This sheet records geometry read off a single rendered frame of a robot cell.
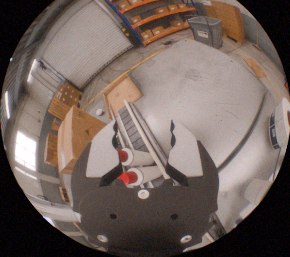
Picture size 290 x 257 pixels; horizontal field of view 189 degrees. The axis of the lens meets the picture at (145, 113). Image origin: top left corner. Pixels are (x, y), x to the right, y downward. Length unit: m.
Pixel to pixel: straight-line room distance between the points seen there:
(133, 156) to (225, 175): 0.34
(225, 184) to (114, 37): 4.10
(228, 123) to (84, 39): 4.11
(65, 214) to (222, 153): 0.64
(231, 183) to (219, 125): 0.26
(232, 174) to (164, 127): 0.39
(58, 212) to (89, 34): 4.06
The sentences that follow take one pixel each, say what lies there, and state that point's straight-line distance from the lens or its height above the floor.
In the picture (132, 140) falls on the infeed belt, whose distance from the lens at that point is 0.47.
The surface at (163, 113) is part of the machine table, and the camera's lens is 0.51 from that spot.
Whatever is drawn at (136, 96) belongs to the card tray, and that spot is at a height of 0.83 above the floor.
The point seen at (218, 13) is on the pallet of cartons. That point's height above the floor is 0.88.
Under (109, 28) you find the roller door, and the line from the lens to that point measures 3.91.
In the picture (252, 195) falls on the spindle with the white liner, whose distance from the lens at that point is 0.41.
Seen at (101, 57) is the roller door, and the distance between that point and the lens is 4.11.
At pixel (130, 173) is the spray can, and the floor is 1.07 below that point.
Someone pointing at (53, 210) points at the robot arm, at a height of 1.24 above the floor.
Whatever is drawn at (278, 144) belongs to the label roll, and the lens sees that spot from 0.57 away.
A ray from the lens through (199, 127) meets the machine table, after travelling 0.45.
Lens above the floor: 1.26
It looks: 52 degrees down
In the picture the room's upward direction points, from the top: 47 degrees counter-clockwise
